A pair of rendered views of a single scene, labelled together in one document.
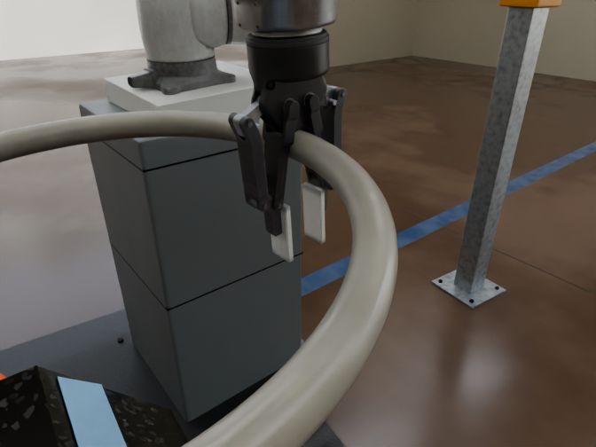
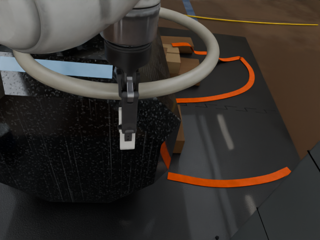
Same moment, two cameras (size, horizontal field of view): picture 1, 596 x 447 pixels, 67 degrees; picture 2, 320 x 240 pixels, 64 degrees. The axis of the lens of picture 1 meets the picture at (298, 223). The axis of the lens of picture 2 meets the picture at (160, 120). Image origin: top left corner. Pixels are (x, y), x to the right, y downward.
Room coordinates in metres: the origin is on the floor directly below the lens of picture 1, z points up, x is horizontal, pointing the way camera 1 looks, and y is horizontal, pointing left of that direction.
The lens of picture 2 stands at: (0.66, -0.29, 1.23)
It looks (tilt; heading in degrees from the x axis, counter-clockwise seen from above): 46 degrees down; 116
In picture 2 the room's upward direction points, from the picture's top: 10 degrees clockwise
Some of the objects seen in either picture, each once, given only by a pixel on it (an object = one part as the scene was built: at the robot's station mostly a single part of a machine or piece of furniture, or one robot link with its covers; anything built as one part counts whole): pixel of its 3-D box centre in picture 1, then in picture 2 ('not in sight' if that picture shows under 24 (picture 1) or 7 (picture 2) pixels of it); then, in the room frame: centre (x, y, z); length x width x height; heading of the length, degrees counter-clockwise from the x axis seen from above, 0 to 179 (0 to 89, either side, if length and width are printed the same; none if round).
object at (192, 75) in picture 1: (175, 70); not in sight; (1.08, 0.28, 0.88); 0.22 x 0.18 x 0.06; 131
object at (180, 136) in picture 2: not in sight; (171, 127); (0.26, 0.71, 0.07); 0.30 x 0.12 x 0.12; 126
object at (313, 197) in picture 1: (313, 213); (127, 136); (0.46, -0.02, 0.83); 0.03 x 0.01 x 0.07; 42
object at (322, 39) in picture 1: (289, 82); (127, 62); (0.44, 0.01, 0.98); 0.08 x 0.07 x 0.09; 132
